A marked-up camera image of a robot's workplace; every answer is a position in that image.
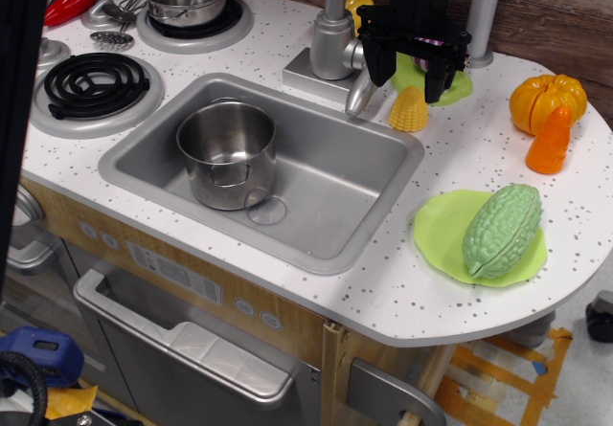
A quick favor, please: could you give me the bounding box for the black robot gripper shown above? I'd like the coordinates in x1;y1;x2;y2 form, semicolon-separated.
357;0;470;104

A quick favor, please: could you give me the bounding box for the yellow toy corn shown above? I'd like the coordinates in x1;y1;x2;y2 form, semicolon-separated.
389;86;429;132

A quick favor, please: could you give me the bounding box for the grey toy sink basin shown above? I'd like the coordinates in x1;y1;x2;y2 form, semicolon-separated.
99;74;424;275

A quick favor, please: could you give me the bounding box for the tall steel pot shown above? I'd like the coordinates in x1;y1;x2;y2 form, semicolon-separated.
176;98;276;211

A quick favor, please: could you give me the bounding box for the light green back plate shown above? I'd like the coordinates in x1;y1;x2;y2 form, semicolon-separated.
391;54;473;106

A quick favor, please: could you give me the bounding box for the light green plate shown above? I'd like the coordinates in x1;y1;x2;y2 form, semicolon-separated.
391;54;473;106
414;190;548;287

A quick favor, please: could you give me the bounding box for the purple striped toy vegetable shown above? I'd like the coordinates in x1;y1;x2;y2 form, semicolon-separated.
411;37;443;73

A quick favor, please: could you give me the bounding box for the silver toy faucet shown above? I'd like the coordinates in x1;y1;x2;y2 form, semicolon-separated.
283;0;376;116

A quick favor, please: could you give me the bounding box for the yellow toy bell pepper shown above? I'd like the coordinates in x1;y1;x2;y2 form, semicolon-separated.
345;0;375;33

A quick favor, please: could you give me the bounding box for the grey support pole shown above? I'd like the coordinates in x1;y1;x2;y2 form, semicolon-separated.
466;0;499;69

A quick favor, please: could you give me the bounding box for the orange toy pumpkin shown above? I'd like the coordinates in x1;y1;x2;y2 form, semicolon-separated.
510;75;588;136

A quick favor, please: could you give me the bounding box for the light green front plate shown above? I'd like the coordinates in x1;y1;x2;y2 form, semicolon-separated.
414;190;548;287

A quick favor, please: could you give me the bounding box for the orange toy carrot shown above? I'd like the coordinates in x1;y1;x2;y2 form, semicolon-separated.
525;105;572;174

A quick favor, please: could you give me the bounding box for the black back stove burner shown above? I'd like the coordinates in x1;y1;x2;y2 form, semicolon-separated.
136;0;254;55

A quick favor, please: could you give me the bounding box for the black stove burner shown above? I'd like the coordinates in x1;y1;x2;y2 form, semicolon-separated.
30;53;164;139
136;0;254;55

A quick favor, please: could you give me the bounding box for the green toy bitter melon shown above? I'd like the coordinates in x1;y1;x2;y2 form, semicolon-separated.
462;184;542;279

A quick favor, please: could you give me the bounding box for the metal slotted spoon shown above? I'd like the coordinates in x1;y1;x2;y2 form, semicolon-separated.
90;31;134;47

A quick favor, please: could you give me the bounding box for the black caster wheel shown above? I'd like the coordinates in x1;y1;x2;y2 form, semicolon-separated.
585;290;613;343

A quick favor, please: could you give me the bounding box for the black front stove burner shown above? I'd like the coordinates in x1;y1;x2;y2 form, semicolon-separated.
30;53;164;139

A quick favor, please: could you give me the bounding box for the red toy chili pepper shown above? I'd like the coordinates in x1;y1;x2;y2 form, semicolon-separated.
43;0;97;27

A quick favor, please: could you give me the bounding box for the grey stove knob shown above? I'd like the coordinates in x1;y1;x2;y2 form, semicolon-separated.
37;37;71;70

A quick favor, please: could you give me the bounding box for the grey toy oven door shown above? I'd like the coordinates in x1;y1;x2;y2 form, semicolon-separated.
73;269;320;425

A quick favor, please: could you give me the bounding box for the blue clamp tool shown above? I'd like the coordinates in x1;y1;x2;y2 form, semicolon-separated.
1;326;84;388

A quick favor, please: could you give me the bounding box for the black cable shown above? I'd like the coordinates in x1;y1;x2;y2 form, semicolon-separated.
0;350;49;426

